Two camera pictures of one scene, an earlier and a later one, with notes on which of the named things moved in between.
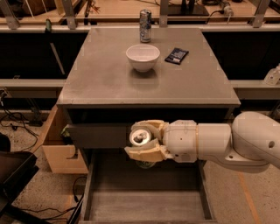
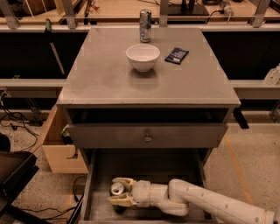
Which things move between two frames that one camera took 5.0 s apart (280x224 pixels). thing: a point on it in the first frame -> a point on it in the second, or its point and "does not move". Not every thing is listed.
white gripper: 180,140 -> 142,190
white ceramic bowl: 143,57 does not move
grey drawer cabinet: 124,75 does not move
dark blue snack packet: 177,56 does not move
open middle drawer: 116,191 does not move
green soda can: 142,137 -> 117,189
